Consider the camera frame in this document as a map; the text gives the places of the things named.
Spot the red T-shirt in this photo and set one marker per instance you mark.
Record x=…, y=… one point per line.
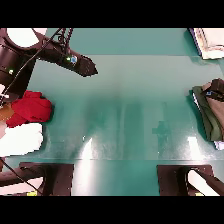
x=31, y=108

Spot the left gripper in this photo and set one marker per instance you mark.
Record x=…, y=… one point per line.
x=83, y=65

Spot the white garment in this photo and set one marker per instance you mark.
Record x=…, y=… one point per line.
x=20, y=140
x=213, y=41

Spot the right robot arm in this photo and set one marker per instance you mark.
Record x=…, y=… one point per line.
x=170, y=180

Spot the green garment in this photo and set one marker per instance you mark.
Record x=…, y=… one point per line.
x=207, y=116

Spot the pale garment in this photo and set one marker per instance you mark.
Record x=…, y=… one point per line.
x=219, y=145

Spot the brown garment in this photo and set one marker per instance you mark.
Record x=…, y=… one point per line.
x=218, y=111

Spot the dark blue garment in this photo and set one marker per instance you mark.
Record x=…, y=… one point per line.
x=195, y=41

